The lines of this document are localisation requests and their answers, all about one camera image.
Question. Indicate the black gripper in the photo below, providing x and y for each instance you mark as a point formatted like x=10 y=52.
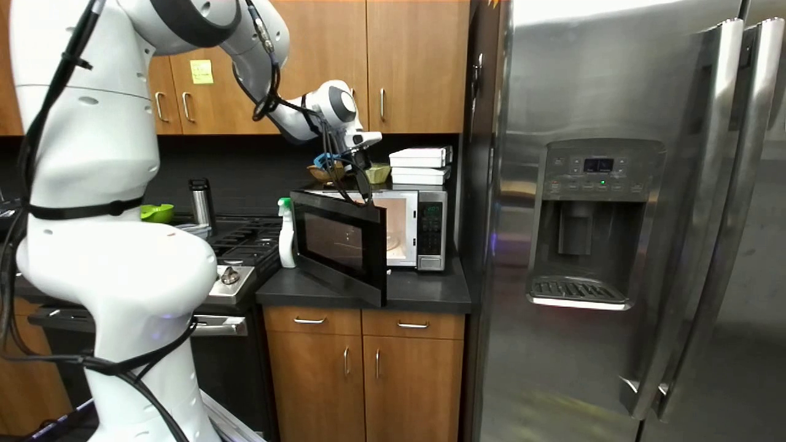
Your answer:
x=358 y=161

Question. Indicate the black glass microwave door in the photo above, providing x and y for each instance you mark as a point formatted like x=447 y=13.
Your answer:
x=339 y=246

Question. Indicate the white robot base platform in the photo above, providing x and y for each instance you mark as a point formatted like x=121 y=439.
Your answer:
x=235 y=420

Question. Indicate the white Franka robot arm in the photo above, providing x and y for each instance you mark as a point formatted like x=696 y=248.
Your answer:
x=106 y=271

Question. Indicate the yellow green item on microwave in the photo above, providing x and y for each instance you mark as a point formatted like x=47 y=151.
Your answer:
x=379 y=173

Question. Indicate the steel microwave oven body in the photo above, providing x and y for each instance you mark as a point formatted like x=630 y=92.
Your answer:
x=431 y=228

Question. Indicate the wooden base cabinet door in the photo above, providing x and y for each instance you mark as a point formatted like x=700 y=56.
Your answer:
x=316 y=384
x=413 y=389

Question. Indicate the brown wooden bowl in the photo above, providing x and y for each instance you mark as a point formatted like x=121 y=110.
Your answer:
x=326 y=173

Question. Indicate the white flat box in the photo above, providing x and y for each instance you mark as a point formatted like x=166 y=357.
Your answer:
x=418 y=156
x=418 y=174

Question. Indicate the white spray bottle green nozzle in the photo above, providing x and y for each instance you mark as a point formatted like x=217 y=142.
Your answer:
x=287 y=237

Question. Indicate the steel gas stove range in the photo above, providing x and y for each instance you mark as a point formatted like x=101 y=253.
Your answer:
x=247 y=246

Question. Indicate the wooden drawer front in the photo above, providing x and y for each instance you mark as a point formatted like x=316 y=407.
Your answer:
x=413 y=325
x=310 y=319

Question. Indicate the stainless steel refrigerator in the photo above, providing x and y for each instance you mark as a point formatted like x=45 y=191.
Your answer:
x=506 y=246

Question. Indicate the steel cylindrical thermos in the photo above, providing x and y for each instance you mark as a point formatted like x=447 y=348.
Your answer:
x=199 y=201

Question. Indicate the yellow sticky note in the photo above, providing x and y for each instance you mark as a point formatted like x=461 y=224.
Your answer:
x=203 y=72

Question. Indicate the lime green kitchen utensil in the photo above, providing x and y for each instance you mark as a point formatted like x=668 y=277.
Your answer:
x=159 y=211

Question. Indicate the refrigerator water ice dispenser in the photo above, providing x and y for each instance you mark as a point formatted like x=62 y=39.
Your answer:
x=585 y=221

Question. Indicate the wooden base cabinet side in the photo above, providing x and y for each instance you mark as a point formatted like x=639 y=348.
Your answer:
x=27 y=384

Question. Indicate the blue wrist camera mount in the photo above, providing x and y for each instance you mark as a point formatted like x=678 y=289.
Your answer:
x=328 y=157

